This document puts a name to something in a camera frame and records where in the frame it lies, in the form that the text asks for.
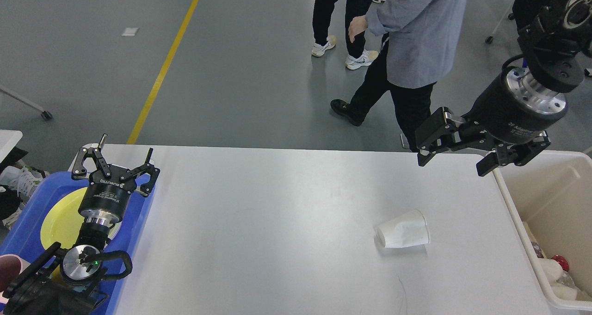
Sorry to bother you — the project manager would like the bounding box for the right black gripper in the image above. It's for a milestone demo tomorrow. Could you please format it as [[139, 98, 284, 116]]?
[[415, 67, 568, 177]]

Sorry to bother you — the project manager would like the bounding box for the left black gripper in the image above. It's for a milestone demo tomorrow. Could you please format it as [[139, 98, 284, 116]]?
[[72, 134, 161, 227]]

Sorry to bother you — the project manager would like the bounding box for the yellow plastic plate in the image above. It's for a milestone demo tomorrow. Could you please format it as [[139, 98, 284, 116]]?
[[40, 187, 116, 251]]

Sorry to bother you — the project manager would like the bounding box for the brown paper bag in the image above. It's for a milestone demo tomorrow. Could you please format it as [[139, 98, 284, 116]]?
[[522, 222, 539, 245]]

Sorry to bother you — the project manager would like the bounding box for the white paper cup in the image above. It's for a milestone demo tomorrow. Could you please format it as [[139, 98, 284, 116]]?
[[537, 258, 564, 285], [376, 209, 431, 249]]

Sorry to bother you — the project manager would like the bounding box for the crushed red soda can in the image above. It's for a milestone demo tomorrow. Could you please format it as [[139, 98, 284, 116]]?
[[551, 254, 570, 272]]

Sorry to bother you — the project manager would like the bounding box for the small white cup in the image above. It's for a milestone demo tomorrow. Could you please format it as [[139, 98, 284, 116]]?
[[550, 282, 591, 302]]

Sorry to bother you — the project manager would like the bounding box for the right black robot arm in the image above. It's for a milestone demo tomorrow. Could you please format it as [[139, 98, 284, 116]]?
[[416, 0, 591, 177]]

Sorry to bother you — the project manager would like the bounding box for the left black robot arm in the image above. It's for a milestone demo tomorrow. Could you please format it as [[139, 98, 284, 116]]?
[[3, 136, 160, 315]]

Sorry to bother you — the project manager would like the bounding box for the pale green plate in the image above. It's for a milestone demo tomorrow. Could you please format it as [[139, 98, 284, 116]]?
[[104, 204, 126, 247]]

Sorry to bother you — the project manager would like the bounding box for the beige plastic bin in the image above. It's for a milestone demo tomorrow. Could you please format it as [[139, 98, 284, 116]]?
[[493, 151, 592, 315]]

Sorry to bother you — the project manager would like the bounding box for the white side table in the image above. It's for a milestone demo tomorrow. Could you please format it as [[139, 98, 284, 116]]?
[[0, 85, 53, 162]]

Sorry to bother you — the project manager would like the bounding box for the blue plastic tray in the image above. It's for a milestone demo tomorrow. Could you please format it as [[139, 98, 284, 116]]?
[[0, 172, 156, 315]]

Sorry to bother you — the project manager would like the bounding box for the person in grey shirt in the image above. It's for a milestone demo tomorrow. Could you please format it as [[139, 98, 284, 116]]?
[[330, 0, 467, 153]]

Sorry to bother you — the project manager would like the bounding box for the pink ribbed cup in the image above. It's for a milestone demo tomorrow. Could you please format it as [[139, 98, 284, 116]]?
[[0, 254, 30, 293]]

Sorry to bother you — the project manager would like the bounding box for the person in black trousers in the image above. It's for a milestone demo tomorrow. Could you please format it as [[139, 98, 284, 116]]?
[[311, 0, 381, 71]]

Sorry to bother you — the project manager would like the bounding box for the white rolling chair frame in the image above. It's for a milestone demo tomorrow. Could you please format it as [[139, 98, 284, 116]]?
[[485, 6, 514, 45]]

